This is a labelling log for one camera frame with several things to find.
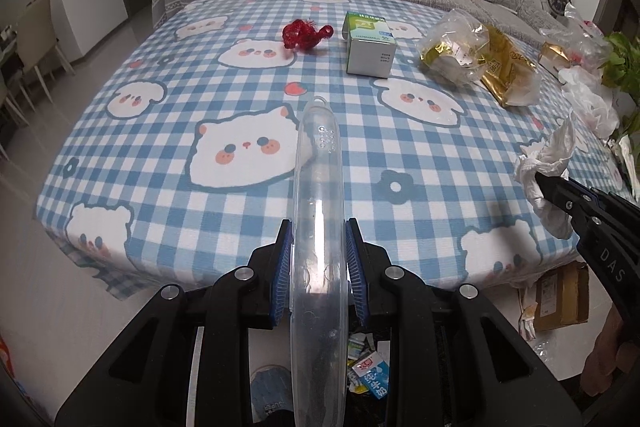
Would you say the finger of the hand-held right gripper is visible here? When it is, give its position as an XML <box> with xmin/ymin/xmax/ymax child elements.
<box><xmin>565</xmin><ymin>179</ymin><xmax>640</xmax><ymax>214</ymax></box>
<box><xmin>532</xmin><ymin>172</ymin><xmax>601</xmax><ymax>233</ymax></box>

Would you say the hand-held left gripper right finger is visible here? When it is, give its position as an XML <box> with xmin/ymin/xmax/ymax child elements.
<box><xmin>345</xmin><ymin>217</ymin><xmax>583</xmax><ymax>427</ymax></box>

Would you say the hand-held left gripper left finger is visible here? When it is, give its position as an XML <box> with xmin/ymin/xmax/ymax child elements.
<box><xmin>55</xmin><ymin>218</ymin><xmax>293</xmax><ymax>427</ymax></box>

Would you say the white tissue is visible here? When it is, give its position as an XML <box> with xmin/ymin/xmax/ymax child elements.
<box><xmin>514</xmin><ymin>109</ymin><xmax>581</xmax><ymax>240</ymax></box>

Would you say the clear plastic tube case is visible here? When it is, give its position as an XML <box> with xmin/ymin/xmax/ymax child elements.
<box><xmin>289</xmin><ymin>96</ymin><xmax>349</xmax><ymax>427</ymax></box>

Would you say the blue white milk carton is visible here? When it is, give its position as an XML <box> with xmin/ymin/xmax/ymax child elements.
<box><xmin>350</xmin><ymin>353</ymin><xmax>392</xmax><ymax>400</ymax></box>

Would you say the gold foil bag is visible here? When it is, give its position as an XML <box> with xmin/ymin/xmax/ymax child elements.
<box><xmin>480</xmin><ymin>24</ymin><xmax>543</xmax><ymax>108</ymax></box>

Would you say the clear bag with gold wrappers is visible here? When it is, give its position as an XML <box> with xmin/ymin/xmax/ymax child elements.
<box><xmin>417</xmin><ymin>8</ymin><xmax>493</xmax><ymax>88</ymax></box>

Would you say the red mesh net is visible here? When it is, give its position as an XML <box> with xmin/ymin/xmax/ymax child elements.
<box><xmin>281</xmin><ymin>19</ymin><xmax>335</xmax><ymax>52</ymax></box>

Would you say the person's right hand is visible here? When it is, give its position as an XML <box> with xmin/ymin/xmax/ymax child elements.
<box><xmin>580</xmin><ymin>307</ymin><xmax>636</xmax><ymax>400</ymax></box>

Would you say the cardboard box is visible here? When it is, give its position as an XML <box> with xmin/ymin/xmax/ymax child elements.
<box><xmin>532</xmin><ymin>262</ymin><xmax>591</xmax><ymax>333</ymax></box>

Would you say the white plastic bag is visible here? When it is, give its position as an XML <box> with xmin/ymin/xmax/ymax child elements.
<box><xmin>557</xmin><ymin>66</ymin><xmax>621</xmax><ymax>138</ymax></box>

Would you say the blue slipper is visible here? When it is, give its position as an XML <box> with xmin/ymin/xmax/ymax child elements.
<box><xmin>250</xmin><ymin>364</ymin><xmax>293</xmax><ymax>423</ymax></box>

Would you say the green potted plant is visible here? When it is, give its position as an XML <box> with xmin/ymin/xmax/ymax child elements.
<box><xmin>597</xmin><ymin>32</ymin><xmax>640</xmax><ymax>142</ymax></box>

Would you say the gold box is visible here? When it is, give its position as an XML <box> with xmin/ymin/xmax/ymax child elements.
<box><xmin>537</xmin><ymin>41</ymin><xmax>571</xmax><ymax>75</ymax></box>

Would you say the blue checked bear tablecloth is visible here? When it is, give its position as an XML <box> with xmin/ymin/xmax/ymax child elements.
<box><xmin>34</xmin><ymin>0</ymin><xmax>598</xmax><ymax>308</ymax></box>

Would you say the clear crumpled plastic bag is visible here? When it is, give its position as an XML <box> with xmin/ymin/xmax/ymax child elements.
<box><xmin>555</xmin><ymin>2</ymin><xmax>616</xmax><ymax>68</ymax></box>

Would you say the beige dining chair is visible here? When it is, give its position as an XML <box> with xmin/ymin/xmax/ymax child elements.
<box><xmin>10</xmin><ymin>0</ymin><xmax>76</xmax><ymax>105</ymax></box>

